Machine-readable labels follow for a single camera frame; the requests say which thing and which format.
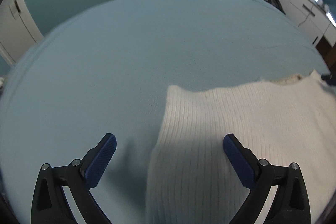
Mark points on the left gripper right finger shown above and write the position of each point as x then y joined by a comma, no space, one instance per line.
290,203

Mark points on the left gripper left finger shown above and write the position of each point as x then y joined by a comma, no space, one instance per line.
50,204

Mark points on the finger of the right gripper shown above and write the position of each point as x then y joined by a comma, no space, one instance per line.
329,79

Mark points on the blue and cream knit sweater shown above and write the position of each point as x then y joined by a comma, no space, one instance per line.
198,171

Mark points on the brown wooden chair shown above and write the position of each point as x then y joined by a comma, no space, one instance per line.
330,58

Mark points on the teal bed sheet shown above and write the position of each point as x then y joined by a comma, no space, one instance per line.
108,70

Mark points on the white room door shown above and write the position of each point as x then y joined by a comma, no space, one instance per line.
19,32

